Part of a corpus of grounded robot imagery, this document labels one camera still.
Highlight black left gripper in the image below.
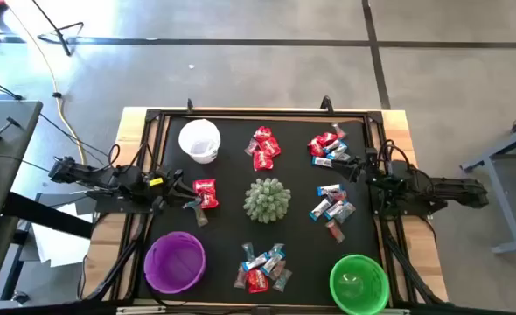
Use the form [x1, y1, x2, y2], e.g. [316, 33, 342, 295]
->
[147, 168, 199, 210]

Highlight black cable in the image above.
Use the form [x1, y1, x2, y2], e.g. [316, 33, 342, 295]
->
[0, 73, 24, 101]

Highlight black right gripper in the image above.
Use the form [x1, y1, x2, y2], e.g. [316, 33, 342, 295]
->
[331, 148, 381, 185]

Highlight black desk support beam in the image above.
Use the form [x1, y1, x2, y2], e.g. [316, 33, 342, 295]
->
[3, 192, 94, 240]

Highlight yellow cable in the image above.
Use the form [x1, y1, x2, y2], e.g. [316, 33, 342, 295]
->
[3, 3, 87, 166]

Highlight white paper sheets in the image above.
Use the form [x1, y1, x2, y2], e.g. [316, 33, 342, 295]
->
[30, 203, 94, 269]

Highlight purple plastic bucket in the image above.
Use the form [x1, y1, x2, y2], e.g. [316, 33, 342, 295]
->
[143, 230, 207, 296]

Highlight black table mat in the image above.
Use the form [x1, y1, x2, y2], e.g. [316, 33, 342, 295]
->
[136, 115, 384, 307]

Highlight green spiky artificial plant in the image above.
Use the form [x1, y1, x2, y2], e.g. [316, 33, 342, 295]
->
[242, 177, 292, 225]

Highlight red candy packet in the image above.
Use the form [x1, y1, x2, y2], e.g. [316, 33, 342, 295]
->
[317, 131, 338, 148]
[261, 136, 282, 158]
[245, 269, 270, 295]
[253, 125, 273, 142]
[307, 138, 327, 158]
[192, 178, 218, 196]
[199, 192, 220, 210]
[252, 150, 275, 172]

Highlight black tripod stand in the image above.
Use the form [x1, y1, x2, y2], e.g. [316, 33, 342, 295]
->
[31, 0, 85, 57]

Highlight grey desk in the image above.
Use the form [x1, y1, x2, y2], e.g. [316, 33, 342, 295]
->
[0, 99, 44, 224]

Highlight blue grey metal table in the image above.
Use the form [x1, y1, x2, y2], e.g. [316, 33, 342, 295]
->
[459, 111, 516, 256]

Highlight white plastic bucket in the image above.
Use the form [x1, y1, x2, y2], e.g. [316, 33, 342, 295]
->
[178, 118, 222, 165]

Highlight green plastic bucket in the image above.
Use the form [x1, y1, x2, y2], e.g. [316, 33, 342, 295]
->
[329, 254, 391, 315]

